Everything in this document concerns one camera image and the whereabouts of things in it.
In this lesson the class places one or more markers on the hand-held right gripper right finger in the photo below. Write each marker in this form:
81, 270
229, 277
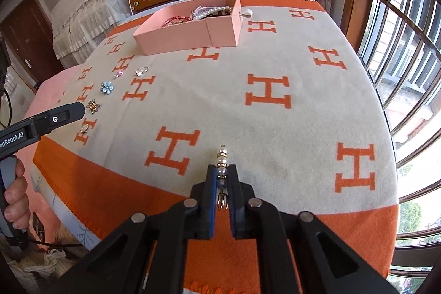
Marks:
235, 204

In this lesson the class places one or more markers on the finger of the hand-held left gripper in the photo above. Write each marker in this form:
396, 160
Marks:
65, 115

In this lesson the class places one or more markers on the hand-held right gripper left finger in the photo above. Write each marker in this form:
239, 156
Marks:
210, 197

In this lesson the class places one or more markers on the pearl hair clip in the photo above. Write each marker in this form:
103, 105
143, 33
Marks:
222, 156

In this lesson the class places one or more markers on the pink jewelry box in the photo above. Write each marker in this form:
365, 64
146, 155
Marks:
179, 39

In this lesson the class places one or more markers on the red beaded bangle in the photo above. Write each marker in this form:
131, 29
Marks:
175, 19

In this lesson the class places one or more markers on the person's left hand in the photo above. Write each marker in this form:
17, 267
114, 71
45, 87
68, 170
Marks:
17, 201

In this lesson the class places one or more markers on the round rhinestone brooch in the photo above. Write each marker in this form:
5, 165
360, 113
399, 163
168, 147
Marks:
83, 130

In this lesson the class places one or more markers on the blue flower hair clip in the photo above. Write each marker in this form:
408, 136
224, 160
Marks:
106, 87

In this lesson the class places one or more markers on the brown wooden door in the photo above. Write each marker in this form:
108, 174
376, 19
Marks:
27, 42

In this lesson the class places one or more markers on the orange patterned blanket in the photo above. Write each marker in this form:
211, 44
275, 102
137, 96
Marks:
275, 128

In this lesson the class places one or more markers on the piano under white lace cover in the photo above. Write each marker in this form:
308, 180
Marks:
89, 11

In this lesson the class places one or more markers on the cream knitted cloth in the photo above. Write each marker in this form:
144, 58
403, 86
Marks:
38, 264

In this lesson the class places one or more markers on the metal window grille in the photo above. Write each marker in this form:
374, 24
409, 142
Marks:
410, 39

